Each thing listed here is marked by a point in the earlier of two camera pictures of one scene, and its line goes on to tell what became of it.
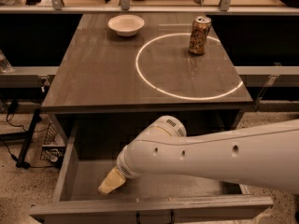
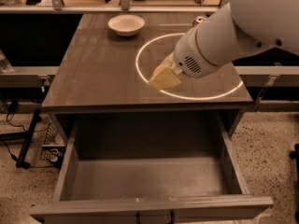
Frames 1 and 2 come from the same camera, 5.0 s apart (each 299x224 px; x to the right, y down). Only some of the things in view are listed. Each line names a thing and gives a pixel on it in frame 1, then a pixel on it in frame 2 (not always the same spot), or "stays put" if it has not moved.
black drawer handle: [137, 216] stays put
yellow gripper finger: [113, 180] → [164, 79]
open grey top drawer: [94, 147] stays put
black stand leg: [21, 163] stays put
